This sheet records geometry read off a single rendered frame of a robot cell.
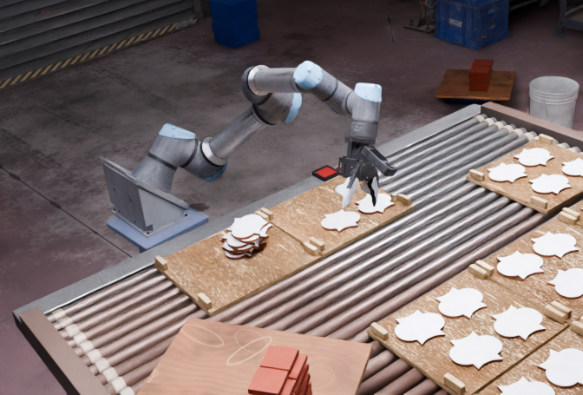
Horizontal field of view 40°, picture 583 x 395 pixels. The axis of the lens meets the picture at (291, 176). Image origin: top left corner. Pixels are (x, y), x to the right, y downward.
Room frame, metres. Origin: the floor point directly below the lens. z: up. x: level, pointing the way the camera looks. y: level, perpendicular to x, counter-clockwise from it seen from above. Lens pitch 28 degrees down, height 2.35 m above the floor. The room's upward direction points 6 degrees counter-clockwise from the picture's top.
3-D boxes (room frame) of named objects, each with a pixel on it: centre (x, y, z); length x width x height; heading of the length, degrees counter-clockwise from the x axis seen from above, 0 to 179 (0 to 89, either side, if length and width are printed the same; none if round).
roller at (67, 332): (2.39, -0.09, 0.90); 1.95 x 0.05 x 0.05; 125
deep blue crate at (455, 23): (6.50, -1.65, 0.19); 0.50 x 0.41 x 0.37; 33
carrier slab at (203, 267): (2.10, 0.20, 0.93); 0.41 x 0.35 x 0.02; 124
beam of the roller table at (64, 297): (2.53, 0.01, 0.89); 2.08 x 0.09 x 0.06; 125
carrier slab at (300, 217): (2.34, -0.14, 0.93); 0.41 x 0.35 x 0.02; 126
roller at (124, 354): (2.22, -0.20, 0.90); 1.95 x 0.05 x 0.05; 125
